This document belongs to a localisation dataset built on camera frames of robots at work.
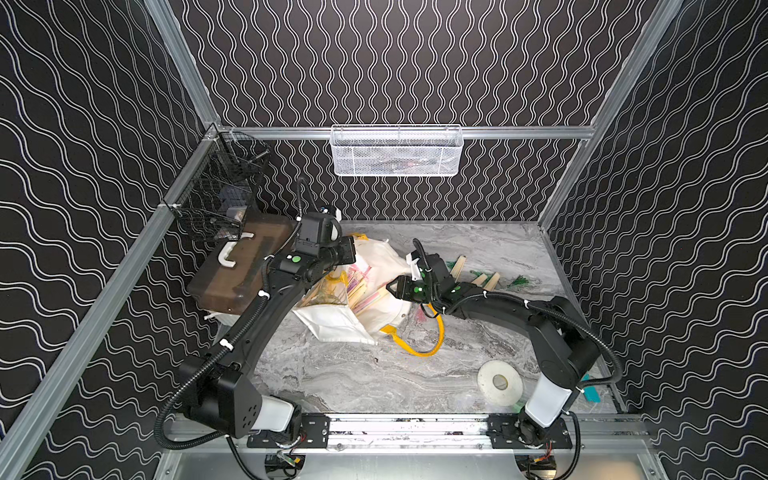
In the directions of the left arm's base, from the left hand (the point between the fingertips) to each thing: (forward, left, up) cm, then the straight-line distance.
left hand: (352, 239), depth 78 cm
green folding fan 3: (+8, -55, -27) cm, 62 cm away
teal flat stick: (-27, -66, -27) cm, 77 cm away
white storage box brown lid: (-7, +35, -12) cm, 38 cm away
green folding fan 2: (+14, -34, -26) cm, 45 cm away
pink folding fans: (-1, -1, -25) cm, 25 cm away
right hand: (-3, -11, -17) cm, 20 cm away
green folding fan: (+8, -41, -27) cm, 50 cm away
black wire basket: (+16, +47, -5) cm, 50 cm away
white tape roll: (-26, -42, -27) cm, 56 cm away
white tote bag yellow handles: (-14, +7, -13) cm, 20 cm away
